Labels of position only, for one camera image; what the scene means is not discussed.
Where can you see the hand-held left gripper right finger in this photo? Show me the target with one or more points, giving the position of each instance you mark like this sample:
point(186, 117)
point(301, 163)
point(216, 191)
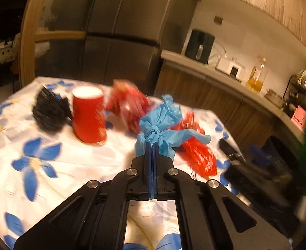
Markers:
point(156, 166)

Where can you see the wooden upper cabinets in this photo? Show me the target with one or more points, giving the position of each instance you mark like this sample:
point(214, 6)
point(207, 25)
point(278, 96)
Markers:
point(272, 7)

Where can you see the blue floral tablecloth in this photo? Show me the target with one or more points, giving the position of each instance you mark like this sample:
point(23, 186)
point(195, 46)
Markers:
point(64, 166)

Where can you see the cooking oil bottle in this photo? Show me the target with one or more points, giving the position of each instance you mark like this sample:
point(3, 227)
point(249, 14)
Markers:
point(257, 79)

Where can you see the beige kitchen countertop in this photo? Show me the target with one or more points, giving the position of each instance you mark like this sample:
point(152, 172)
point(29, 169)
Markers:
point(220, 79)

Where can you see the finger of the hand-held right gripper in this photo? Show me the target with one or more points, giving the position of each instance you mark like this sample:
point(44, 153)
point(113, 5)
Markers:
point(257, 152)
point(230, 151)

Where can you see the dark wall outlet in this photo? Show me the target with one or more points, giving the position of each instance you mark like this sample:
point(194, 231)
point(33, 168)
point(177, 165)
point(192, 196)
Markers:
point(218, 20)

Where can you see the red and white plastic bag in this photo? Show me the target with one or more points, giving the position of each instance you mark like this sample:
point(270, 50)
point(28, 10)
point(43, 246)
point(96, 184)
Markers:
point(128, 106)

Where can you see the blue plastic bag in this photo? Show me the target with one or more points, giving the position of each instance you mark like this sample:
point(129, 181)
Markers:
point(163, 127)

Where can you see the wooden cabinets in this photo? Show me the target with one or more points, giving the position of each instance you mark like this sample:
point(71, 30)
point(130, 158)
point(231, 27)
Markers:
point(194, 93)
point(272, 7)

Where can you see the black air fryer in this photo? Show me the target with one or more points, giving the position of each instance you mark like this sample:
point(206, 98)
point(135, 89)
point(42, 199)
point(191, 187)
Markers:
point(200, 45)

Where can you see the wooden glass door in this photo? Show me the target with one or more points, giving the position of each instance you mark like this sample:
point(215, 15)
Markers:
point(56, 35)

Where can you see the steel bowl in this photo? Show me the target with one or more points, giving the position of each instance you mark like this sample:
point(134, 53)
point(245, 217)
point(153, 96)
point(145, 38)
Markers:
point(275, 98)

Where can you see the pink utensil holder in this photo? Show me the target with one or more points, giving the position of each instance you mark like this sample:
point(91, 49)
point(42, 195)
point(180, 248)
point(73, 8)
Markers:
point(300, 119)

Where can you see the black dish rack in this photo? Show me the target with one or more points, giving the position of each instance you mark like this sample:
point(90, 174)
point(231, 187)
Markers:
point(296, 93)

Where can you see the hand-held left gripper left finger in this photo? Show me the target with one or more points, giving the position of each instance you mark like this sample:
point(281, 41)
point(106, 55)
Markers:
point(149, 166)

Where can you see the black plastic bag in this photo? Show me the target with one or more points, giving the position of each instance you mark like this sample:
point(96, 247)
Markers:
point(48, 114)

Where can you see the wooden lower cabinets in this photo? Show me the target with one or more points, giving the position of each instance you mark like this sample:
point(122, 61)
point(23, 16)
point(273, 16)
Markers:
point(194, 93)

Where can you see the white electric cooker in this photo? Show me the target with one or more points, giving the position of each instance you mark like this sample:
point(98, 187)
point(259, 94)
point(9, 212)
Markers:
point(230, 68)

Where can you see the red paper cup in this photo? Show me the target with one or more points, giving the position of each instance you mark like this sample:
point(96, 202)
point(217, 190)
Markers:
point(89, 117)

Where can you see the dark steel refrigerator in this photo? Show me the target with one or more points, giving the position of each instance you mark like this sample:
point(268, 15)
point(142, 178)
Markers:
point(124, 18)

